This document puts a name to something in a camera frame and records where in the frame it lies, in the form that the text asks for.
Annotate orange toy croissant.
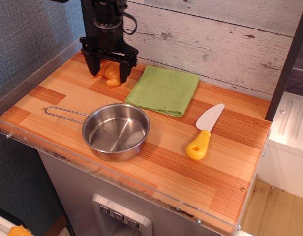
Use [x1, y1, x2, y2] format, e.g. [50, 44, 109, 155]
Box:
[93, 59, 121, 87]

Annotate silver dispenser button panel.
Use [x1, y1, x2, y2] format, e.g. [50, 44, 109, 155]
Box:
[92, 193, 153, 236]

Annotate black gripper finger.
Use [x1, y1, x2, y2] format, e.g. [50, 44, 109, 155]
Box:
[119, 61, 131, 83]
[84, 53, 101, 76]

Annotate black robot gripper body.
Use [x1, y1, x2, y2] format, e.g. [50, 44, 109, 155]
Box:
[80, 18, 138, 67]

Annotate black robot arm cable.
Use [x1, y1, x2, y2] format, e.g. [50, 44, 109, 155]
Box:
[121, 11, 138, 36]

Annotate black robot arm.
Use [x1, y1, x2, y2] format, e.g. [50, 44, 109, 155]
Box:
[80, 0, 138, 83]

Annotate stainless steel saucepan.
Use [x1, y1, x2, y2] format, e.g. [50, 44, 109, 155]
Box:
[44, 103, 150, 162]

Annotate dark vertical post right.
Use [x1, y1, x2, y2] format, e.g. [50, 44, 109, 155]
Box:
[265, 12, 303, 121]

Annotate clear acrylic table guard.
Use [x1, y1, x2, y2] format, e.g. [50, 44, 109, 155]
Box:
[0, 42, 271, 236]

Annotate green cloth napkin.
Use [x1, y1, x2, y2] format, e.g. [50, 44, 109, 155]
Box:
[125, 66, 199, 117]

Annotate white ribbed cabinet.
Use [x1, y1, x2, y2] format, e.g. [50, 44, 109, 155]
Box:
[257, 92, 303, 198]

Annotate grey toy fridge cabinet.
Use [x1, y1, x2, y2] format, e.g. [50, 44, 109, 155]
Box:
[39, 151, 217, 236]

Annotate toy knife yellow handle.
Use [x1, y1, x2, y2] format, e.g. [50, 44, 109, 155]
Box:
[186, 104, 225, 160]

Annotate orange object bottom left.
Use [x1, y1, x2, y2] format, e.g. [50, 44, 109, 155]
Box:
[7, 225, 32, 236]

